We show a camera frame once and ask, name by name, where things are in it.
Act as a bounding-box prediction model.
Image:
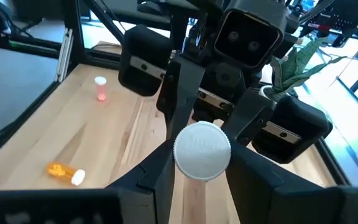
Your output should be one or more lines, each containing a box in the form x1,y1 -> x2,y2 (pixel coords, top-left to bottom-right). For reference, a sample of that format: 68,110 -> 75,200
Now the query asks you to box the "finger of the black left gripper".
221,88 -> 275,147
156,54 -> 206,142

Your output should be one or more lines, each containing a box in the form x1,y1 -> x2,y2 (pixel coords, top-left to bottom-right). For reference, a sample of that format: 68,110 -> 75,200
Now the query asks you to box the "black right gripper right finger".
225,141 -> 345,224

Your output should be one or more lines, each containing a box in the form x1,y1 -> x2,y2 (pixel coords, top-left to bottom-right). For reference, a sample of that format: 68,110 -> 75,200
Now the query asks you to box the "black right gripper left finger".
105,139 -> 177,224

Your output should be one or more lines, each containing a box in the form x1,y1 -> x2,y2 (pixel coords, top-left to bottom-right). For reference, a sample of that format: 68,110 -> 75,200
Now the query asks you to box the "pink medicine bottle white cap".
94,76 -> 108,102
173,120 -> 232,182

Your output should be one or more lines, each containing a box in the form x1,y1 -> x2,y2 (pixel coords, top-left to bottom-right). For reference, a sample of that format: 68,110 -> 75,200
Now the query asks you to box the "orange medicine bottle white cap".
46,161 -> 86,187

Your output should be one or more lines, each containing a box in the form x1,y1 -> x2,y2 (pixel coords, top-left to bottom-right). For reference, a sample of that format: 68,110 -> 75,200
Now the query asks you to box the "white round plant pot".
259,84 -> 279,102

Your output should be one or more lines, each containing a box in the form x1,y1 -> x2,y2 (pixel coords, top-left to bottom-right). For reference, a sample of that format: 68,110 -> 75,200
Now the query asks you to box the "dark grey desk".
103,0 -> 180,31

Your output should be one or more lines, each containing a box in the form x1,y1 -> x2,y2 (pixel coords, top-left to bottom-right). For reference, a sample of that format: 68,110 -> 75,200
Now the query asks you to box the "black computer mouse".
137,1 -> 167,16

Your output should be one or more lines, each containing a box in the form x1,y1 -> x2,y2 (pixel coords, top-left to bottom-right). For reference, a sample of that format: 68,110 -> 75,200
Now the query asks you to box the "green snake plant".
270,36 -> 347,102

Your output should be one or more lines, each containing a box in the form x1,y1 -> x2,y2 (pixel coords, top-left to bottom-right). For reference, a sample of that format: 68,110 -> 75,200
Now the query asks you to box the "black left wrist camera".
213,6 -> 287,70

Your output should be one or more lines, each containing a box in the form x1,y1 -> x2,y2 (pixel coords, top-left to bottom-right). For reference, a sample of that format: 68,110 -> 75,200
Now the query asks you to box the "white frame bracket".
55,27 -> 74,83

